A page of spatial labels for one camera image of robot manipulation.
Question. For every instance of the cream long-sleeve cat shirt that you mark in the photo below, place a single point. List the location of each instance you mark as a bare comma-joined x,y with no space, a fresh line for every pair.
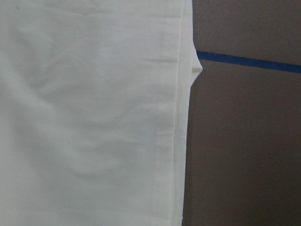
94,98

